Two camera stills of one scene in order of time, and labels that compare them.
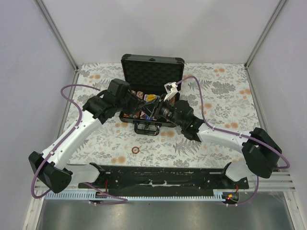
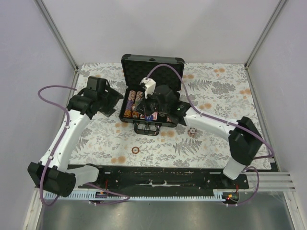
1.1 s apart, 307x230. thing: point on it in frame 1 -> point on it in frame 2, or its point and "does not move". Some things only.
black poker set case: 147,75 does not move
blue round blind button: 148,118 does not move
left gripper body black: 130,105 -> 109,101
